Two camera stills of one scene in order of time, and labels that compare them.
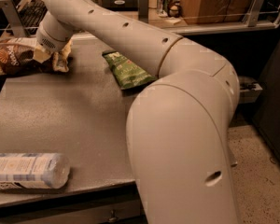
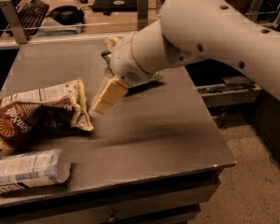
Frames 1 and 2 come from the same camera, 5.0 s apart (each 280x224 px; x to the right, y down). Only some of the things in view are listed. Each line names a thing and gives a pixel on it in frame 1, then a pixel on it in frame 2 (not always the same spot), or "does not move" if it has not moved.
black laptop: (120, 3) does not move
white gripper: (48, 41) -> (123, 63)
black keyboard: (32, 15) does not move
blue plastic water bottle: (22, 171) does not move
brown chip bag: (14, 56) -> (20, 119)
